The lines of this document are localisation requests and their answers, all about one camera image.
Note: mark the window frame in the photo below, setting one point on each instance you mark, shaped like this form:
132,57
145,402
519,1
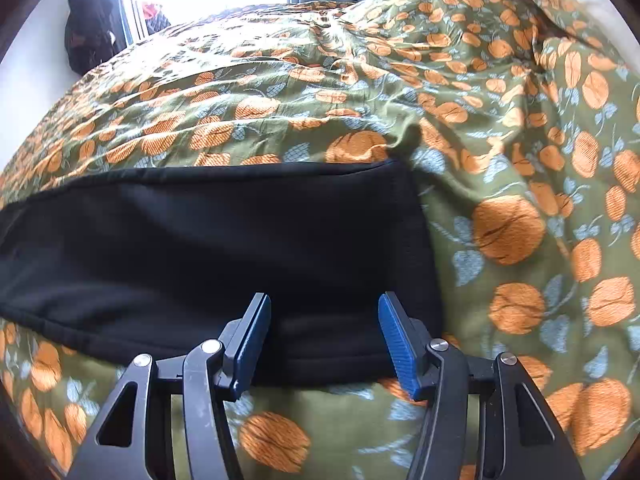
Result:
136,15

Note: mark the green blanket with orange print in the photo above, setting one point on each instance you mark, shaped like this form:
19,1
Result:
500,160

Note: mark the red and blue quilted clothing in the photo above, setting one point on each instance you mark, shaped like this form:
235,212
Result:
156,17

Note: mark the black pants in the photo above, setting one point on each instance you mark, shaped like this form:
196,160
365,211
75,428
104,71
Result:
200,240

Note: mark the white pillow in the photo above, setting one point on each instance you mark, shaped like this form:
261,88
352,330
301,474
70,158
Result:
607,17

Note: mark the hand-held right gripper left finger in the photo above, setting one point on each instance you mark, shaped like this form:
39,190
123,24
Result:
248,360

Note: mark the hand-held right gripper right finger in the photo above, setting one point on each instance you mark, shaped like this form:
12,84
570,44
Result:
400,345

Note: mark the black hanging bag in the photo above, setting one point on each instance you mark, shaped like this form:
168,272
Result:
90,25

